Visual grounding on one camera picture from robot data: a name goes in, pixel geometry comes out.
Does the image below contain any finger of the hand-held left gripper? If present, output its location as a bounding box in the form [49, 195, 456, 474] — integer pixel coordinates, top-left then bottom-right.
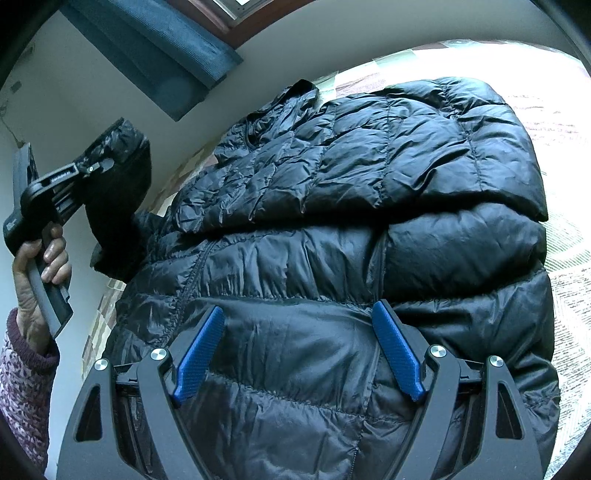
[74, 156, 117, 180]

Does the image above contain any person's left forearm patterned sleeve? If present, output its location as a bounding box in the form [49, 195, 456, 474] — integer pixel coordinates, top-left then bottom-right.
[0, 308, 62, 468]

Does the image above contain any window with brown frame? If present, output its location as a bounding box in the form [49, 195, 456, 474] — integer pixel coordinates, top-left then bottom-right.
[213, 0, 317, 49]

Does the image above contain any black puffer jacket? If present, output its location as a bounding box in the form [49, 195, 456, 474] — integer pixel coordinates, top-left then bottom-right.
[76, 78, 562, 480]

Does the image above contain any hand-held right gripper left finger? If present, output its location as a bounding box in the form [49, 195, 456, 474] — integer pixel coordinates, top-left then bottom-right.
[55, 305, 226, 480]

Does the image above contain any person's left hand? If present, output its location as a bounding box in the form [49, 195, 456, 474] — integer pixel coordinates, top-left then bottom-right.
[11, 235, 73, 357]

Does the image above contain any blue curtain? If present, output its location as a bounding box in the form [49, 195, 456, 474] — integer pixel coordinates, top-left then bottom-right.
[59, 0, 245, 123]

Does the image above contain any patchwork bed blanket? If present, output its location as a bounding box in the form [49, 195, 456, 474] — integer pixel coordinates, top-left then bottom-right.
[81, 39, 591, 464]

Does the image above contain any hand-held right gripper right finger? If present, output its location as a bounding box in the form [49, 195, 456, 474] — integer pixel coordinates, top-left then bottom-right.
[371, 299, 544, 480]

